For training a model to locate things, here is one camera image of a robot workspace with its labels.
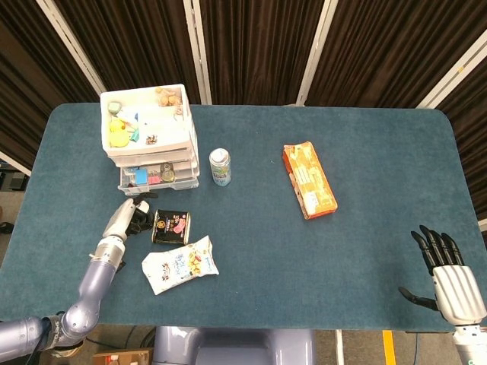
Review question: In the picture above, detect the dark brown curtain panel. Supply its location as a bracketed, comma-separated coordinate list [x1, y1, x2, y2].
[0, 0, 101, 170]
[53, 0, 202, 104]
[199, 0, 325, 106]
[305, 0, 487, 110]

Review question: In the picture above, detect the clear plastic drawer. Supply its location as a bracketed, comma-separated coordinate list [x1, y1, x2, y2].
[105, 145, 199, 159]
[113, 154, 200, 169]

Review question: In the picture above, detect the blue felt table mat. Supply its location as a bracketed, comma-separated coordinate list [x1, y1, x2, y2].
[0, 103, 485, 332]

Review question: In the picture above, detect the black luncheon meat tin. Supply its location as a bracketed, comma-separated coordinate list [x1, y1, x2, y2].
[151, 208, 192, 246]

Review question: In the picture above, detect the white plastic drawer organizer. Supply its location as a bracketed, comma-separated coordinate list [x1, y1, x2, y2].
[99, 84, 201, 191]

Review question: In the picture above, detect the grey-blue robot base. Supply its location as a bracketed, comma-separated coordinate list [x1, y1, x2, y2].
[151, 325, 316, 365]

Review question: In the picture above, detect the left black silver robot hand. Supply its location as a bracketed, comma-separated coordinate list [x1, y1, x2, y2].
[103, 192, 159, 243]

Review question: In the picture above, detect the cardboard box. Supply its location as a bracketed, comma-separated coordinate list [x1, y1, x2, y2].
[92, 348, 154, 365]

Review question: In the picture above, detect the white partition pole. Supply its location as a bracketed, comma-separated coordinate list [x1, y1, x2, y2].
[36, 0, 107, 93]
[182, 0, 212, 105]
[415, 37, 487, 110]
[295, 0, 339, 106]

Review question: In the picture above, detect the orange biscuit box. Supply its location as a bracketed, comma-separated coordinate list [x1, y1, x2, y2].
[282, 141, 339, 221]

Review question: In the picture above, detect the yellow rubber duck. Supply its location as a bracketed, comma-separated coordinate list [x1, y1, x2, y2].
[109, 118, 130, 148]

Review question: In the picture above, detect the white snack bag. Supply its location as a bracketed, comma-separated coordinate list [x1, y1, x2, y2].
[142, 234, 220, 297]

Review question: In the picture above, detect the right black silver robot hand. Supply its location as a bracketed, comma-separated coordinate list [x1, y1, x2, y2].
[398, 224, 487, 326]

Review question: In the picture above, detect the brown plush bear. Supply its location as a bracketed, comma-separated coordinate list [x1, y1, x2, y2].
[154, 87, 183, 108]

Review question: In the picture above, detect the green white drink can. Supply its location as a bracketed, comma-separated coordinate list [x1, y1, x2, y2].
[208, 148, 232, 188]

